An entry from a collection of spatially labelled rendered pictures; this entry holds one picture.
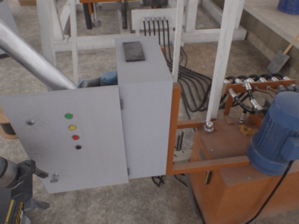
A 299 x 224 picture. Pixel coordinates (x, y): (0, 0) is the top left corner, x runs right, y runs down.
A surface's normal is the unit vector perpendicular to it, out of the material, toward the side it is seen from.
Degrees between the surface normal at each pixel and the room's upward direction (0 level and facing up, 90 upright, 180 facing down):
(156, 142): 90
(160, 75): 0
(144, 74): 0
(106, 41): 90
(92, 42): 90
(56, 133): 90
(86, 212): 0
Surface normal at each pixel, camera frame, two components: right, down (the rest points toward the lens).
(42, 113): 0.16, 0.65
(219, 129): 0.00, -0.75
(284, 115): -0.77, 0.42
